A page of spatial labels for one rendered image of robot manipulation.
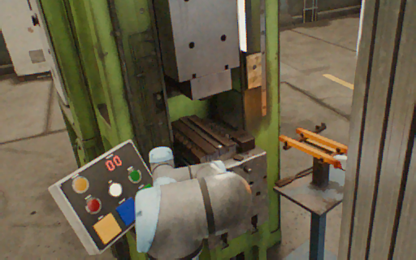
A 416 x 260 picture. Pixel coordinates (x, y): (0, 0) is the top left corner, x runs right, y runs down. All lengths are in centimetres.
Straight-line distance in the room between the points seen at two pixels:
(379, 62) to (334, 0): 888
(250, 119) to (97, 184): 93
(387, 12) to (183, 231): 48
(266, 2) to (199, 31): 48
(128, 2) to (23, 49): 549
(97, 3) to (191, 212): 100
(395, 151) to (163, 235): 43
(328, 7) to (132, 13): 792
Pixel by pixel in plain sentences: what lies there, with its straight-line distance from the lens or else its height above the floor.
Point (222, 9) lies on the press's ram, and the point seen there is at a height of 162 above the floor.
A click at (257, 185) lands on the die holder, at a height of 74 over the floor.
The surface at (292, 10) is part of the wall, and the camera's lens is 871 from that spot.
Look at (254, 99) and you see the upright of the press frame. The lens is 193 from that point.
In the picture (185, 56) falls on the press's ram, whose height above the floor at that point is 147.
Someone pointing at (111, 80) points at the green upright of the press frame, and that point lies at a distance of 155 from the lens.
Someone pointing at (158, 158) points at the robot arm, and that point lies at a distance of 115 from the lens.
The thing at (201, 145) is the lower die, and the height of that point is 99.
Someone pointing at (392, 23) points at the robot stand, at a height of 178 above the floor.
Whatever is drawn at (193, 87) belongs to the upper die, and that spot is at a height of 133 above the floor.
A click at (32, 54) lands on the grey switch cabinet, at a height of 43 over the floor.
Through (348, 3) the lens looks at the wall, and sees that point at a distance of 955.
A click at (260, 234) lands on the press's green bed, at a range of 212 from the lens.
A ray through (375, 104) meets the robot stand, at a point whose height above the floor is 170.
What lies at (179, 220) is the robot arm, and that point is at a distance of 68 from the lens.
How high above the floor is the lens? 187
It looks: 27 degrees down
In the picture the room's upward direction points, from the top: 6 degrees counter-clockwise
